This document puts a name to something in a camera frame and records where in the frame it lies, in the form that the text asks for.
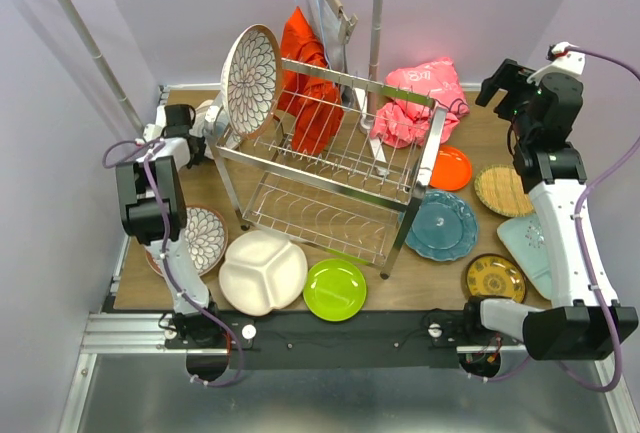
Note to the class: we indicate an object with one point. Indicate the orange garment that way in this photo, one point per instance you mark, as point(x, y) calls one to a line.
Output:
point(314, 102)

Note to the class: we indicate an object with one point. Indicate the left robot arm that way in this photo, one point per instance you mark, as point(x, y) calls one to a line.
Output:
point(153, 211)

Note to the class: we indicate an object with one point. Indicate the lime green plate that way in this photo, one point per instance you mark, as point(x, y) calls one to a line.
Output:
point(335, 290)

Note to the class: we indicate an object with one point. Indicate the teal scalloped plate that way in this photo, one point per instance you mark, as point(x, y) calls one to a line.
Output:
point(444, 229)

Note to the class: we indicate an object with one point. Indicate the woven bamboo plate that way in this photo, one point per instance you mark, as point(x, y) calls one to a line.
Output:
point(500, 189)

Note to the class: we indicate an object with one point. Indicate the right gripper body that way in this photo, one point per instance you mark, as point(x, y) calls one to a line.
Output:
point(513, 78)

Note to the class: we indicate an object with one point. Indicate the grey swirl ceramic plate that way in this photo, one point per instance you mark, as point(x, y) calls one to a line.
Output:
point(212, 119)

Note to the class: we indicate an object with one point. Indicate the white divided plate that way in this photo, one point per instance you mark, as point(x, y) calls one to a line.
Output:
point(262, 272)

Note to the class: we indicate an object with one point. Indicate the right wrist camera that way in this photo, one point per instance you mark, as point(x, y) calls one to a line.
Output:
point(564, 58)

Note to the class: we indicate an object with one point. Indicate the steel two-tier dish rack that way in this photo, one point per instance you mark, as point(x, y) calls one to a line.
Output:
point(357, 199)

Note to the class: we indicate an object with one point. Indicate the yellow black patterned plate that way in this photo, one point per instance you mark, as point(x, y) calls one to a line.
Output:
point(492, 275)

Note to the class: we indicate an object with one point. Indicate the black base bar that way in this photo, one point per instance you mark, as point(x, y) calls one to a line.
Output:
point(370, 339)

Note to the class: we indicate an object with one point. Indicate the pale blue square plate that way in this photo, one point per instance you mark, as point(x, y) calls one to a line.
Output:
point(524, 239)

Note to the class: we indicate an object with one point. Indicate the orange plate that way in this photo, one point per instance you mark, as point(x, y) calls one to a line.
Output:
point(452, 170)

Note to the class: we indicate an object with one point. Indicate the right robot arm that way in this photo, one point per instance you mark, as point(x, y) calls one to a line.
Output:
point(586, 320)

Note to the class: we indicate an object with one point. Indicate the floral brown rim plate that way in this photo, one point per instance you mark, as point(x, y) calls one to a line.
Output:
point(251, 81)
point(205, 238)

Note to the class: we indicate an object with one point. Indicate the grey towel with panda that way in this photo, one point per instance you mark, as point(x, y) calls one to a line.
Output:
point(337, 50)

